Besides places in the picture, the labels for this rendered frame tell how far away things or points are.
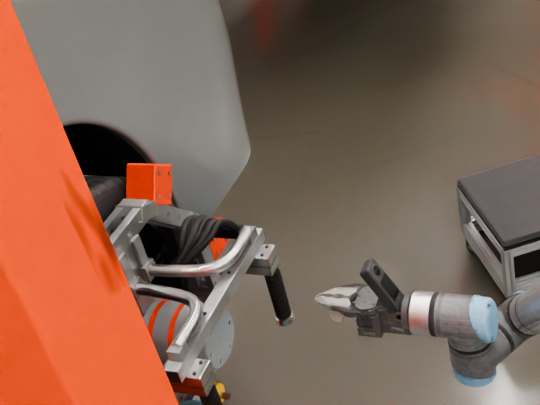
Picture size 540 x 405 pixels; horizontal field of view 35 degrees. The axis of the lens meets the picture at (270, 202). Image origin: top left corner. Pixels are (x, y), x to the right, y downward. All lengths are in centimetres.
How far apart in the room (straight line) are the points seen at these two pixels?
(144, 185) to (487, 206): 137
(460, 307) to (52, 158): 102
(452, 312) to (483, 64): 281
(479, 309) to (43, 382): 97
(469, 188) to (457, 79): 146
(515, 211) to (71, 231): 203
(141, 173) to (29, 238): 92
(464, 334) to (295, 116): 266
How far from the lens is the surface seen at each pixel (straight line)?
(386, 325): 182
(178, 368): 157
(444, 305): 174
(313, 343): 295
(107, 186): 181
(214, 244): 204
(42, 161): 93
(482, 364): 182
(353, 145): 392
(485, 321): 173
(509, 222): 277
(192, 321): 160
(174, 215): 187
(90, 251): 100
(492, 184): 294
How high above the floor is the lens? 203
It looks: 34 degrees down
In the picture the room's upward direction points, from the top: 15 degrees counter-clockwise
